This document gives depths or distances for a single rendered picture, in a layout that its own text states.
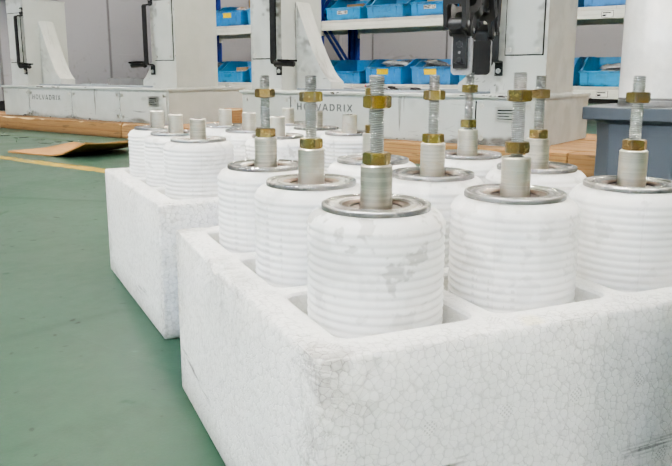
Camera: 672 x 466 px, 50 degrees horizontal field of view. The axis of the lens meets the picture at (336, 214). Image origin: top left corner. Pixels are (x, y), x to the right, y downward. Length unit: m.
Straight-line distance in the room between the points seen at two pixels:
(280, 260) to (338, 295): 0.12
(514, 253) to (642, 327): 0.11
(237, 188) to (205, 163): 0.29
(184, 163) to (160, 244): 0.11
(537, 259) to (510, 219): 0.03
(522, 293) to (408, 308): 0.10
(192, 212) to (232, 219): 0.26
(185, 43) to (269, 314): 3.45
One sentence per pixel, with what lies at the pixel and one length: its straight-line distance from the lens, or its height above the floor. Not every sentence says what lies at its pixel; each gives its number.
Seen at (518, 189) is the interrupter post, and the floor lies 0.26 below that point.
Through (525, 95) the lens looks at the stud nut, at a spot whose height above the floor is 0.33.
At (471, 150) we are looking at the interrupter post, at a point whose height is 0.26.
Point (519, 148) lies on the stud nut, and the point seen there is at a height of 0.29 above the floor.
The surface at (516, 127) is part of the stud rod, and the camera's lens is 0.55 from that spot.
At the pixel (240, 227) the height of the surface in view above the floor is 0.20.
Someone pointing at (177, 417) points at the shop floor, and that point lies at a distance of 0.77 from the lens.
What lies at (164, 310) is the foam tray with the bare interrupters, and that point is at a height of 0.04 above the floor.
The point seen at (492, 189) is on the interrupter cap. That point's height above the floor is 0.25.
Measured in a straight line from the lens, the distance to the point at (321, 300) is 0.48.
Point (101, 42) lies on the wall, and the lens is 8.01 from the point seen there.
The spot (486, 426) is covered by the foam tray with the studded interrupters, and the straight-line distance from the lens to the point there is 0.50.
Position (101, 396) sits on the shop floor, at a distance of 0.83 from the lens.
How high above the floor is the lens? 0.34
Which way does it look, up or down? 11 degrees down
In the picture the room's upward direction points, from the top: straight up
